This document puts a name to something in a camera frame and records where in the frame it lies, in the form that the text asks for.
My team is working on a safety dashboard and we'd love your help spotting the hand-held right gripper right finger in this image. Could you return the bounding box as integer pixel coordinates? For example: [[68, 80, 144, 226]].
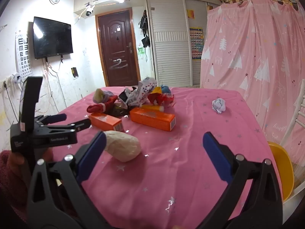
[[198, 132, 283, 229]]

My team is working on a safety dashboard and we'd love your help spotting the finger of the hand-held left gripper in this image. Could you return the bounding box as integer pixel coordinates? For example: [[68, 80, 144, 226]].
[[45, 119, 92, 136], [35, 114, 67, 125]]

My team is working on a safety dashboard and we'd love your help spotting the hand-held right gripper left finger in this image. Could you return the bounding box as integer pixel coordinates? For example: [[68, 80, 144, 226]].
[[27, 131, 107, 229]]

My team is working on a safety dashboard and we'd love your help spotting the yellow chair seat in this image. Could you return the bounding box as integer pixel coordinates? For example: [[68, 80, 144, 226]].
[[268, 141, 295, 202]]

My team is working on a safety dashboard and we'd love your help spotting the white patterned plastic wrapper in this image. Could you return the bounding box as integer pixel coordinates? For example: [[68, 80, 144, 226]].
[[130, 77, 158, 106]]

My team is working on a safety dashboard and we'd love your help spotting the person's left forearm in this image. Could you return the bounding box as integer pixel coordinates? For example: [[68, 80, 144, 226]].
[[0, 150, 30, 211]]

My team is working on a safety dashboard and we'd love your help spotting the person's left hand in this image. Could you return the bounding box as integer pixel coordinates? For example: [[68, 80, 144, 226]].
[[7, 148, 54, 173]]

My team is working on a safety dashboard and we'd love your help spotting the beige stone-like lump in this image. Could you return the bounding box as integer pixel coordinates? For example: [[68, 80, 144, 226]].
[[104, 130, 142, 163]]

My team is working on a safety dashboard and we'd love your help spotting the orange carton box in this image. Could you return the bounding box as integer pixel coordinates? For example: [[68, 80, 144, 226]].
[[129, 107, 176, 132], [88, 112, 125, 132]]

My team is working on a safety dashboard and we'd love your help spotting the beige rolled cloth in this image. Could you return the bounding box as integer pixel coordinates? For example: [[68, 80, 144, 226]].
[[93, 88, 106, 103]]

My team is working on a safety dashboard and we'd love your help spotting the pink star tablecloth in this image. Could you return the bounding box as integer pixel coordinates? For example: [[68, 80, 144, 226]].
[[51, 86, 279, 229]]

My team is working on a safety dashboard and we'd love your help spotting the eye chart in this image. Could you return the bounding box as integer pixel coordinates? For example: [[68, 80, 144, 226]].
[[15, 31, 32, 80]]

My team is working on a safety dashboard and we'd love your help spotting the brown snack packet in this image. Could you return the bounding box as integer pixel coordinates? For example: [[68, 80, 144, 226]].
[[112, 101, 130, 117]]

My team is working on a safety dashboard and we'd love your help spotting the crumpled white paper ball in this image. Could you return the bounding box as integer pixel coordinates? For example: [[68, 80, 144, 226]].
[[212, 98, 226, 114]]

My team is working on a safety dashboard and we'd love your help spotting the red snack packet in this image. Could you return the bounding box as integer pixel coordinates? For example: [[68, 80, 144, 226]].
[[148, 92, 175, 108]]

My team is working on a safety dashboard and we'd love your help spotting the white slatted chair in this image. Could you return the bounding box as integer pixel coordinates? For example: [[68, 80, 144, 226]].
[[279, 79, 305, 203]]

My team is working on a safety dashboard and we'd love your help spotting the dark brown door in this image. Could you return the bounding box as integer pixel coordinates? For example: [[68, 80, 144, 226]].
[[95, 8, 141, 87]]

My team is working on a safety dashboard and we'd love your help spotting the pink tree print curtain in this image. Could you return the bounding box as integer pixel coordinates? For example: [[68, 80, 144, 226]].
[[200, 0, 305, 158]]

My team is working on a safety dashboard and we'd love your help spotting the colourful chart poster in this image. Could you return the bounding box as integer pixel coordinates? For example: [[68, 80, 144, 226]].
[[190, 27, 204, 60]]

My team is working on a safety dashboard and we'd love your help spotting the white louvered wardrobe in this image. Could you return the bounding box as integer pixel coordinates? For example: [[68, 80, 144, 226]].
[[146, 0, 221, 87]]

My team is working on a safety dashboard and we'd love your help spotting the black wall television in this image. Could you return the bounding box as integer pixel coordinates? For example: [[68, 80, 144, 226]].
[[33, 16, 73, 60]]

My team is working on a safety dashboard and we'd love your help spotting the white security camera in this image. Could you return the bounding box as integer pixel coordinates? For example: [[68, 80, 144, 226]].
[[85, 3, 96, 17]]

